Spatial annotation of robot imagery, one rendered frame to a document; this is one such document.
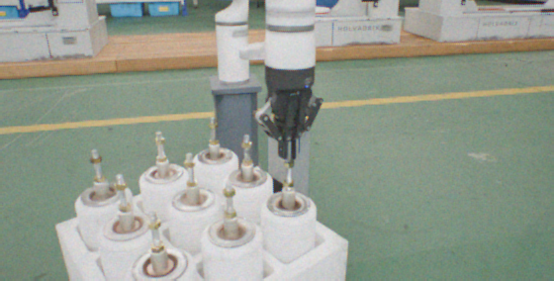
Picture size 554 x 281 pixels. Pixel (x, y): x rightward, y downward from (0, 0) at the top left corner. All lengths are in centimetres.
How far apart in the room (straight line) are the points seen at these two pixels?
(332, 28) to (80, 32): 160
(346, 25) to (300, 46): 230
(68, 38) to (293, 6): 228
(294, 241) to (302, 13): 37
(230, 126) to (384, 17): 199
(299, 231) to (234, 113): 59
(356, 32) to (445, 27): 69
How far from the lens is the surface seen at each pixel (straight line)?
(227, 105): 118
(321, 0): 521
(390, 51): 295
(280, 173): 93
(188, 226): 70
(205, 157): 86
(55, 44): 277
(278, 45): 56
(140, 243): 66
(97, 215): 76
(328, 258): 72
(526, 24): 366
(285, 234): 68
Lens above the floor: 64
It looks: 23 degrees down
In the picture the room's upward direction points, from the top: straight up
